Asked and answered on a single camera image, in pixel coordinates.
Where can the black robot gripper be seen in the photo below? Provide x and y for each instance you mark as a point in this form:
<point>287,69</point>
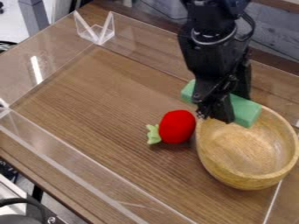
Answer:
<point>216,57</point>

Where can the green foam block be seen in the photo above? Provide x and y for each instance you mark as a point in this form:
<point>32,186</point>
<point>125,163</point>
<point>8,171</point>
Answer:
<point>245,109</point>

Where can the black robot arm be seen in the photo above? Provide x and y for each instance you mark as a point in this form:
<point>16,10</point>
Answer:
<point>212,11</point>

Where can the brown wooden bowl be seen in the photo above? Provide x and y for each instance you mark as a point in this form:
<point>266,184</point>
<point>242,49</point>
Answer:
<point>248,158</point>

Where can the red plush strawberry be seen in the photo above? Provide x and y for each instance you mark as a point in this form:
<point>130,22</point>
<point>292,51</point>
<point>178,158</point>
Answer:
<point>174,128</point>

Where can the clear acrylic tray wall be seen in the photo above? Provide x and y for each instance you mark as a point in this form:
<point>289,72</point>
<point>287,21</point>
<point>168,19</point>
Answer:
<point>76,101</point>

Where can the clear acrylic corner bracket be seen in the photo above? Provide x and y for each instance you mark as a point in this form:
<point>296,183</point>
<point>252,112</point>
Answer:
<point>96,34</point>

